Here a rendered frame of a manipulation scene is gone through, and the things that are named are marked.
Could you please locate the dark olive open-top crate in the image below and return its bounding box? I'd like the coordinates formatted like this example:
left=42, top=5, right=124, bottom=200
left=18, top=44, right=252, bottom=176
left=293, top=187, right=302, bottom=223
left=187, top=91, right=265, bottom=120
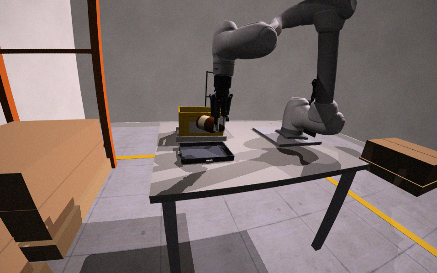
left=179, top=106, right=224, bottom=137

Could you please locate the brown glass bottle with cream label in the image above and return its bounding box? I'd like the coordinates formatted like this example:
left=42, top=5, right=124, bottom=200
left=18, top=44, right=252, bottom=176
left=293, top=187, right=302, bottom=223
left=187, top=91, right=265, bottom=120
left=196, top=115, right=225, bottom=133

